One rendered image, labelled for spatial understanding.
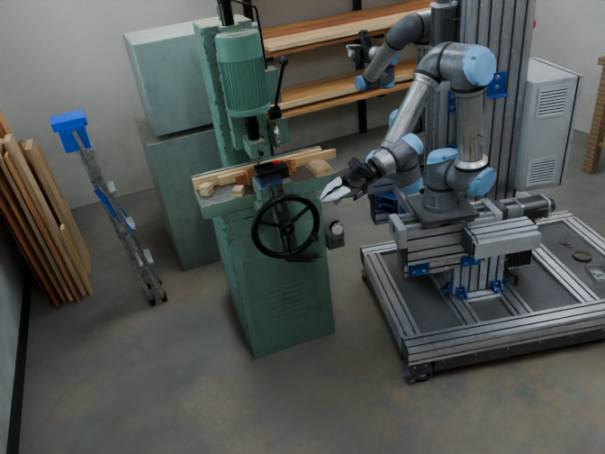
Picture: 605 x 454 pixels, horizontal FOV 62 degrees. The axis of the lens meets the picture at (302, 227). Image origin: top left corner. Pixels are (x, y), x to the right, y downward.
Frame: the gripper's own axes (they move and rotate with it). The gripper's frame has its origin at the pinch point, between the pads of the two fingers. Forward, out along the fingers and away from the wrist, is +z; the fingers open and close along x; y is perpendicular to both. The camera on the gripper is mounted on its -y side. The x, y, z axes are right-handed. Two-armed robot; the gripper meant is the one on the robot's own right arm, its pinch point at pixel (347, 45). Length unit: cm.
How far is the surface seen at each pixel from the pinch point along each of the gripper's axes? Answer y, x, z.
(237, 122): 22, -83, -26
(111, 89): 46, -76, 197
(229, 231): 62, -101, -45
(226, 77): 1, -92, -36
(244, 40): -13, -87, -44
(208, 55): -5, -89, -15
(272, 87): 11, -63, -23
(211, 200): 48, -106, -40
